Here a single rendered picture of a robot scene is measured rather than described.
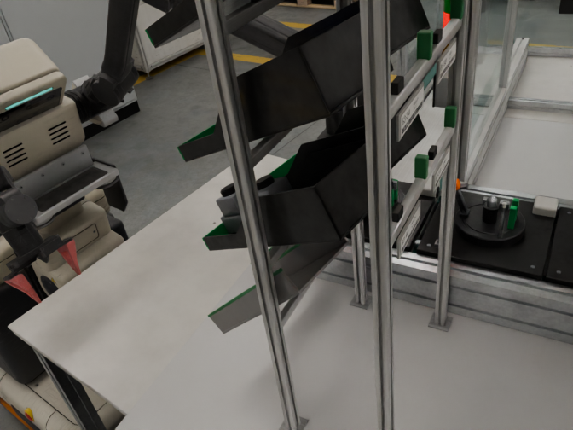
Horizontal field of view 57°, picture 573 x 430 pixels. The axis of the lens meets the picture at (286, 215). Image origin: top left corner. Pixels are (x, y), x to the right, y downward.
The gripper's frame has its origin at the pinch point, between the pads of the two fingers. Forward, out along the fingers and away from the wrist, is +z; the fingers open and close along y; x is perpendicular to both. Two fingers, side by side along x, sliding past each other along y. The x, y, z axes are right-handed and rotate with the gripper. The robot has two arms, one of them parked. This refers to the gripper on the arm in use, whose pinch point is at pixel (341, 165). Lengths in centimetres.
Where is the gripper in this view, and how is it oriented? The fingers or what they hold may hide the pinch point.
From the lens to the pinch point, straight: 123.7
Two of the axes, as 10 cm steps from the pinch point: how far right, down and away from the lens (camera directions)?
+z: 1.2, 8.0, 5.8
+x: -8.8, -1.8, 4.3
